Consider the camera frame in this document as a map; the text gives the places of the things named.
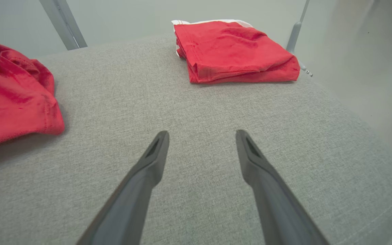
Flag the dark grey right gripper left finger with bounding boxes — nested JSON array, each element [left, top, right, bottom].
[[76, 131, 170, 245]]

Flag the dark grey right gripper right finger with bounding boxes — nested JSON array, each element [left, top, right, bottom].
[[235, 130, 330, 245]]

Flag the red and white numbered jersey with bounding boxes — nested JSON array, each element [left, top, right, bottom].
[[0, 42, 65, 150]]

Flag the red shorts with white trim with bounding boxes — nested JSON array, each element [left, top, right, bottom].
[[171, 19, 301, 84]]

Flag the thin grey metal pole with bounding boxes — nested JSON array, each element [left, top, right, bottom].
[[285, 0, 314, 77]]

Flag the grey metal frame post with slot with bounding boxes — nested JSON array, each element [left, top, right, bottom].
[[39, 0, 88, 51]]

